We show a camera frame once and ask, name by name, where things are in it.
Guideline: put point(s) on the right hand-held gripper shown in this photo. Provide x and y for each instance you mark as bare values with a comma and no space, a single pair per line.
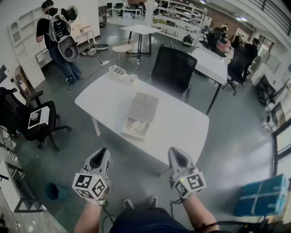
182,173

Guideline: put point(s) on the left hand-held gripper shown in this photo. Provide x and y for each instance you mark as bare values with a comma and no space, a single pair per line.
91,173

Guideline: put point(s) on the white paper wrapper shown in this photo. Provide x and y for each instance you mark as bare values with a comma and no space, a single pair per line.
138,126

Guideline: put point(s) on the beige box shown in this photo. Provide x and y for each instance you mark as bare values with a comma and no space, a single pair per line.
143,107

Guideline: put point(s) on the person's right forearm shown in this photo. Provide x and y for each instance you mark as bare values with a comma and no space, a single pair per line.
200,211

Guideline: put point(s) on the person's left forearm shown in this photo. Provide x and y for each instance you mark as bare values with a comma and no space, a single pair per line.
87,217

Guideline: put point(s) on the white flat box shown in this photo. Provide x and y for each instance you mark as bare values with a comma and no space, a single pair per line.
38,117

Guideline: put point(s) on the teal wrapped box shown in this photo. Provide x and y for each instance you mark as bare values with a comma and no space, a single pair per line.
261,196

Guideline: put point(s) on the white metal shelving unit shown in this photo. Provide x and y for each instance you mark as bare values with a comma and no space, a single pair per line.
179,18

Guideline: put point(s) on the person's grey shoe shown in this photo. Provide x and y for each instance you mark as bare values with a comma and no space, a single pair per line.
153,201
128,204

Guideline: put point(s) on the teal waste bin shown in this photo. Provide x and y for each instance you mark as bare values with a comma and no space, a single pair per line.
54,191

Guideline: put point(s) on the person's dark shorts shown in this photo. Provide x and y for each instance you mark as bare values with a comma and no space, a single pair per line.
147,221

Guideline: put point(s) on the black armrest office chair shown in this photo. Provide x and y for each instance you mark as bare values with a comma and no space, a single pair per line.
16,113

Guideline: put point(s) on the white mug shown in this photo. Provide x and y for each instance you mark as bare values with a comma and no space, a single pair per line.
133,79

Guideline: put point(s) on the white compartment organizer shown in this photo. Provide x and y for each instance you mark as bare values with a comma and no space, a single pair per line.
117,73

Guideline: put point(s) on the black mesh office chair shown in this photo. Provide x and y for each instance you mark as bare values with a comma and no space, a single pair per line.
172,68

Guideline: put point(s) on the white power strip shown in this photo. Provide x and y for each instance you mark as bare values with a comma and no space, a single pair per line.
105,62

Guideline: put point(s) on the white long table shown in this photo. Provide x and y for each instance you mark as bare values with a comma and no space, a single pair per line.
211,63

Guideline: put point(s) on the black and green helmet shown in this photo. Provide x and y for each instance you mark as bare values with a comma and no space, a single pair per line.
188,40

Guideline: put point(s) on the white and black backpack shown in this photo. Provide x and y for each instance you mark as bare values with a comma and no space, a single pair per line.
63,38

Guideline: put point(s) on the white vanity desk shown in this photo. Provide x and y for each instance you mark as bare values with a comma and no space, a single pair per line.
84,30

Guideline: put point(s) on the white square table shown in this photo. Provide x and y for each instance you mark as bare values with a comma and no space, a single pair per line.
140,29

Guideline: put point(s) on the black balcony railing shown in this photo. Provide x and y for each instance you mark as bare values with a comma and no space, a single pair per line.
272,13

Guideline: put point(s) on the round wall mirror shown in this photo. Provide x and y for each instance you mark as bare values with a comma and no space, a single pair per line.
73,13

